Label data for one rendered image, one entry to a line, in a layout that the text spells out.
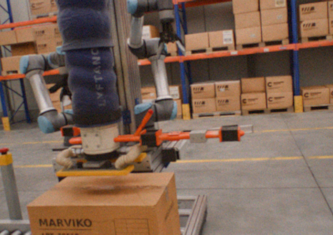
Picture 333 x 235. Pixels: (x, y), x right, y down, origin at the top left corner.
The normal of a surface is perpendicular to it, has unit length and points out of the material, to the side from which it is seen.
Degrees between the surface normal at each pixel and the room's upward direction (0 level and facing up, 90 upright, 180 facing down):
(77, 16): 80
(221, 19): 90
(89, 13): 74
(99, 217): 90
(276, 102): 91
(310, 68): 90
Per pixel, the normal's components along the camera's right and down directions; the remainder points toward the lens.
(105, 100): 0.57, -0.20
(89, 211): -0.22, 0.18
